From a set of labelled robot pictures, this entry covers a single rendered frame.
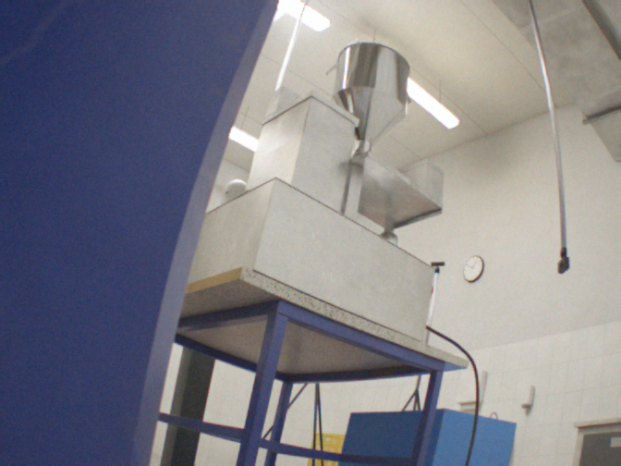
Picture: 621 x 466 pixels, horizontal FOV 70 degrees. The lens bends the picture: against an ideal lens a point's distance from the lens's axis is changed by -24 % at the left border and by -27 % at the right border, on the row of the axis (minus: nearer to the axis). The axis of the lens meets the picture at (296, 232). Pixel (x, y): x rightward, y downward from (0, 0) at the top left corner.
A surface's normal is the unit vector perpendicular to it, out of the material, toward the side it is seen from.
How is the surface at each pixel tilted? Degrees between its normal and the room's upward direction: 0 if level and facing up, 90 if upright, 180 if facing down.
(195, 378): 90
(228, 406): 90
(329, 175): 90
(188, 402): 90
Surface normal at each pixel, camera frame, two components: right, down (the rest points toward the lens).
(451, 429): 0.60, -0.22
